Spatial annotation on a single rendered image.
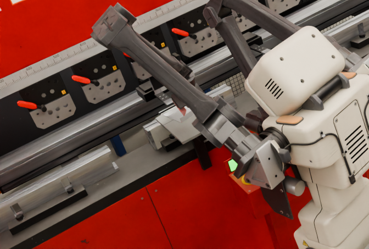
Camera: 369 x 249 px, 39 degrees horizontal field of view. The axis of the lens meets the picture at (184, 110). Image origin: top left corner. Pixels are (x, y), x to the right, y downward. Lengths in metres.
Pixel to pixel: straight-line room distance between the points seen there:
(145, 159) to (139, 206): 0.18
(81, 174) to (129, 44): 0.86
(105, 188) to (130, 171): 0.12
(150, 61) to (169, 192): 0.86
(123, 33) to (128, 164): 0.90
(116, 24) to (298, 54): 0.45
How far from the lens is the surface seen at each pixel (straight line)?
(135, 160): 2.05
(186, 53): 1.97
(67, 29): 1.81
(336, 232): 1.50
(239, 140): 1.26
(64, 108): 1.87
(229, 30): 1.72
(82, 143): 2.24
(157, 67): 1.26
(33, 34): 1.80
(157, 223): 2.07
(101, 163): 2.00
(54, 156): 2.23
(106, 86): 1.89
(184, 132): 1.85
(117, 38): 1.25
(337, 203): 1.46
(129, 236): 2.05
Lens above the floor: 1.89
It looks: 27 degrees down
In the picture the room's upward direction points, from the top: 20 degrees counter-clockwise
